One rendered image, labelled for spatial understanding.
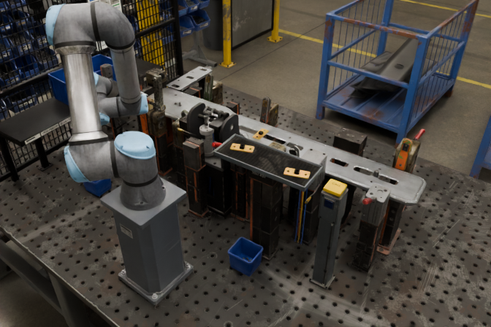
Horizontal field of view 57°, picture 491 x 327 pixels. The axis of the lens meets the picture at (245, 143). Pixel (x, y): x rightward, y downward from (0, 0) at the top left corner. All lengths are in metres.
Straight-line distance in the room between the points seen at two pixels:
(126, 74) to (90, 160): 0.34
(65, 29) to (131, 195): 0.54
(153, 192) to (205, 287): 0.48
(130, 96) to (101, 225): 0.66
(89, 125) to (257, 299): 0.86
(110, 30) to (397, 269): 1.36
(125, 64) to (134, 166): 0.35
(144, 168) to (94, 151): 0.15
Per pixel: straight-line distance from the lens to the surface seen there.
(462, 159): 3.94
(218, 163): 1.91
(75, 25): 1.46
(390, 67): 3.98
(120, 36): 1.48
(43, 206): 2.30
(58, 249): 2.06
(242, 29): 5.12
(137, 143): 1.43
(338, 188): 1.51
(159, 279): 1.73
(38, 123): 2.25
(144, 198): 1.51
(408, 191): 1.82
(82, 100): 1.45
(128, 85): 1.65
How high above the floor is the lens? 2.11
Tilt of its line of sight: 34 degrees down
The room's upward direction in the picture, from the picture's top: straight up
